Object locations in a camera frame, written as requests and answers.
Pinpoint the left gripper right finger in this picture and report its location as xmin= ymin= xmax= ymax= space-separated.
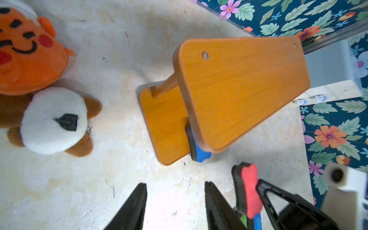
xmin=205 ymin=181 xmax=247 ymax=230

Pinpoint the green eraser bottom shelf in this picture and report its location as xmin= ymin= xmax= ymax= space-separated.
xmin=239 ymin=214 xmax=248 ymax=229

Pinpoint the red eraser bottom shelf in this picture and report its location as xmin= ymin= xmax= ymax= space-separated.
xmin=232 ymin=163 xmax=263 ymax=219

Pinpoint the blue eraser bottom shelf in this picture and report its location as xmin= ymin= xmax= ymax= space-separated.
xmin=253 ymin=213 xmax=263 ymax=230
xmin=185 ymin=125 xmax=212 ymax=163

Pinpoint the wooden two-tier shelf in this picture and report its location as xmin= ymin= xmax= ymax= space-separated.
xmin=139 ymin=36 xmax=311 ymax=165

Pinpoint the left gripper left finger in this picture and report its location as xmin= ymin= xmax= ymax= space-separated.
xmin=105 ymin=183 xmax=148 ymax=230

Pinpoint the orange plush pouch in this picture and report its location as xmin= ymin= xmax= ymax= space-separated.
xmin=1 ymin=1 xmax=76 ymax=96

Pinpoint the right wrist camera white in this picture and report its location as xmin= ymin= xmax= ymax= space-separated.
xmin=321 ymin=163 xmax=368 ymax=230

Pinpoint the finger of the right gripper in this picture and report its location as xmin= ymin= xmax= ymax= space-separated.
xmin=256 ymin=179 xmax=338 ymax=230

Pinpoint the light blue drawer cabinet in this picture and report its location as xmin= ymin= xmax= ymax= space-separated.
xmin=294 ymin=40 xmax=368 ymax=106

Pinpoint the brown white plush toy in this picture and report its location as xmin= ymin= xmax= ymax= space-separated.
xmin=1 ymin=87 xmax=102 ymax=157

